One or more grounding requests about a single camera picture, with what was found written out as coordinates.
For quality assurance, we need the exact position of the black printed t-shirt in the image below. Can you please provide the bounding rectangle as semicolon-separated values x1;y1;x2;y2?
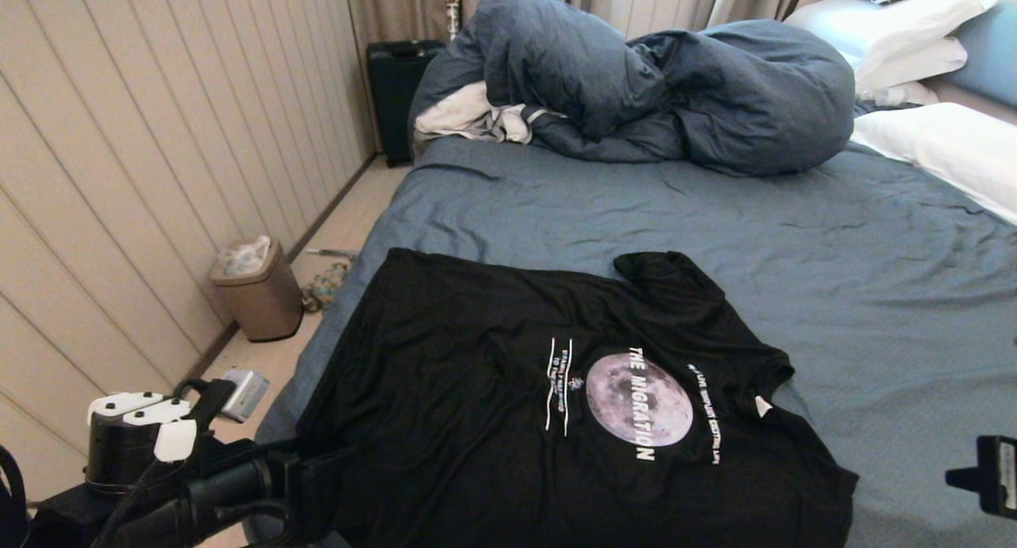
296;248;860;548

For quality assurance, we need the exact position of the bronze trash bin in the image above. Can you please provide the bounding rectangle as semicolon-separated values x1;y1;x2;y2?
211;238;305;343

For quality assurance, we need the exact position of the teal patterned cloth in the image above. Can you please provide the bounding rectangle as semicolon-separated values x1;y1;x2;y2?
302;260;353;315

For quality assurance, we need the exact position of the clear plastic bin bag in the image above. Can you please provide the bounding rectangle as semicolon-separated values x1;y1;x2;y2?
219;235;273;276

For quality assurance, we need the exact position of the bed with blue sheet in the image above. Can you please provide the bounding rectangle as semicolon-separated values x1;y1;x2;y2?
241;135;1017;548

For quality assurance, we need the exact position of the long white pillow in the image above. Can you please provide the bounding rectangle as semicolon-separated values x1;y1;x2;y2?
852;102;1017;226

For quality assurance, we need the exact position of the black suitcase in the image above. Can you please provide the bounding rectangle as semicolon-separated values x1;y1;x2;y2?
367;41;446;168

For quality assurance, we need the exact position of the small white pillow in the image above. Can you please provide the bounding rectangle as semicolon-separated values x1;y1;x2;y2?
858;82;941;107

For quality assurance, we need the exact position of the flat white pillow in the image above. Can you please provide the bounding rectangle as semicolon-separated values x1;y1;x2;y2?
852;37;970;94

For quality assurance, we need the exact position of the blue padded headboard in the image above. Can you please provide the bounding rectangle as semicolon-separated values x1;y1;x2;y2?
952;2;1017;109

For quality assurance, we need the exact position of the crumpled dark blue duvet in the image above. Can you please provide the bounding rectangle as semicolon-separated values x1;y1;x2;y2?
409;0;857;177

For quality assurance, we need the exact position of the large white pillow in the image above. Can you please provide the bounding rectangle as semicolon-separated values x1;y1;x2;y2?
785;0;999;72

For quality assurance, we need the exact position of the white sheer curtain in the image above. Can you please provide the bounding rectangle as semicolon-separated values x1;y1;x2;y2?
608;0;725;41

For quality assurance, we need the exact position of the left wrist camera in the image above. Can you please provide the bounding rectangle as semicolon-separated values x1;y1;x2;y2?
173;368;272;457

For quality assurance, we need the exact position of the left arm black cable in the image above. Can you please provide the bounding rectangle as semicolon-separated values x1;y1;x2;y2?
91;377;296;548

